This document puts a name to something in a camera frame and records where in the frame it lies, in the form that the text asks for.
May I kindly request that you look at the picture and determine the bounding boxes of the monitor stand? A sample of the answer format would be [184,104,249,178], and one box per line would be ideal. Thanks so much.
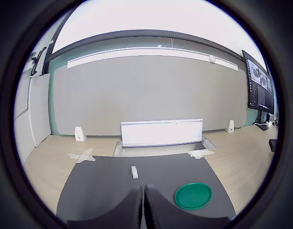
[254,112,273,131]

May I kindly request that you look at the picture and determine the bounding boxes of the white rail on partition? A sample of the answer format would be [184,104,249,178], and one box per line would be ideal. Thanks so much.
[67,47,240,71]

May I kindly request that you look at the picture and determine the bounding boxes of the silver cable duct with sockets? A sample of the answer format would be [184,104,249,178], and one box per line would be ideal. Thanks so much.
[113,118,216,157]

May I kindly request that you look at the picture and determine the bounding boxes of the white tape strip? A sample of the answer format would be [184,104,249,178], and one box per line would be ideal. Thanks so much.
[76,147,94,165]
[67,152,96,163]

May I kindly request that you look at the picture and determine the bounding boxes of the dark grey mat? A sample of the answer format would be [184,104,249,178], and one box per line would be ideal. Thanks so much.
[56,155,236,222]

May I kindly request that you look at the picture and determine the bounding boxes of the white tape patch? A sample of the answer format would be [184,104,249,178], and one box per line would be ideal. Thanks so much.
[188,149,215,160]

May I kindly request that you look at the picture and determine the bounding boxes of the black monitor screen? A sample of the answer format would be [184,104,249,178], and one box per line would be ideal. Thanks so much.
[242,50,274,115]

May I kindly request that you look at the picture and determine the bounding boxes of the white side partition panel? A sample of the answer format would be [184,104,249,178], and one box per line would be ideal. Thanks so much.
[14,73,52,166]

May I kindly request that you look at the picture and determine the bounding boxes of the round green lid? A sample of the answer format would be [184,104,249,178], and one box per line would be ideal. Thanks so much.
[174,182,213,210]

